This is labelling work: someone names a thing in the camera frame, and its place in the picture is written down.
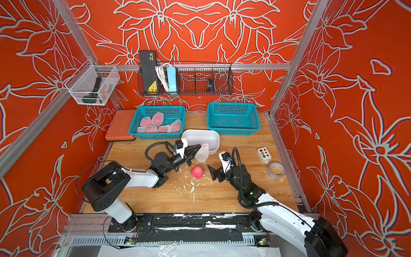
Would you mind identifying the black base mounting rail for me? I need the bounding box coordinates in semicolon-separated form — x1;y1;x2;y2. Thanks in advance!
106;213;271;247

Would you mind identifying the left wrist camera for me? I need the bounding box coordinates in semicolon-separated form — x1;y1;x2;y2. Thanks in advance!
174;138;188;158

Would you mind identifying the teal left plastic basket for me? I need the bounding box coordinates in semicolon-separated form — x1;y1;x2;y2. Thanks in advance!
128;106;186;139

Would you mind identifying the teal right plastic basket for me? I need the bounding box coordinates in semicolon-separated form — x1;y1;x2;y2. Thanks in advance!
207;102;261;136

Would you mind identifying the teal plastic basket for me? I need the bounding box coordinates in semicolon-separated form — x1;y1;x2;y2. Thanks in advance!
207;102;261;136
128;106;186;139

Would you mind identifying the orange foam pad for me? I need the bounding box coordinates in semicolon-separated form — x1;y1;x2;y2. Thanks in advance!
105;110;136;142

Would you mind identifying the black wire wall basket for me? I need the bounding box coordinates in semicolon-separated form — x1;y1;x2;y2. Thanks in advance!
137;62;234;96

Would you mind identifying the light blue box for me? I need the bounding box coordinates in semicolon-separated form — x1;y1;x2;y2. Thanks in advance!
167;66;178;94

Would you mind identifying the white coiled cable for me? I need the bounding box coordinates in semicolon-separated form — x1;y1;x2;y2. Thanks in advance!
155;63;171;93

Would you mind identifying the white button control box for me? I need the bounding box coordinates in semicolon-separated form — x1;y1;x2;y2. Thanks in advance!
257;147;272;164

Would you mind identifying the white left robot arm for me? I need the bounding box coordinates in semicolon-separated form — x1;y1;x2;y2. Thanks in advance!
81;139;202;231

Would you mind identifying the black rectangular device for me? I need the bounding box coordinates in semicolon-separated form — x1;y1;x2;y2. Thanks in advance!
139;50;158;95

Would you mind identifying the clear tape roll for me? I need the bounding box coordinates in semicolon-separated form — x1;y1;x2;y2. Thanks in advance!
267;161;285;181

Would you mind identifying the small dark blue object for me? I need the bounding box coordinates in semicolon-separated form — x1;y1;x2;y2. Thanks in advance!
207;79;215;92

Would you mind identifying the white plastic tray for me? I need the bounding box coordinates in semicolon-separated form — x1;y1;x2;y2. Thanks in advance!
182;129;220;155

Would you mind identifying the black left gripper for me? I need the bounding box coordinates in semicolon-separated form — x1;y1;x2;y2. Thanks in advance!
163;146;200;176

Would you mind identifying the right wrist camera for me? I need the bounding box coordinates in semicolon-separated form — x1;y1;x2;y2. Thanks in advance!
219;151;232;174

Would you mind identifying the clear acrylic wall box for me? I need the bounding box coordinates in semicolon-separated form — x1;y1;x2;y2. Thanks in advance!
64;60;120;106

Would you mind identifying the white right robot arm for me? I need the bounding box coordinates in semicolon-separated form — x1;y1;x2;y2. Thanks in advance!
208;164;348;257

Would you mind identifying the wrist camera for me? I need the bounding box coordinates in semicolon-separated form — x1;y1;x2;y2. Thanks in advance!
174;138;188;158
219;151;232;174

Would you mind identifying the dark tool in clear box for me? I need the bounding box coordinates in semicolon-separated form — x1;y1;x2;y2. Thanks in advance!
82;77;102;104

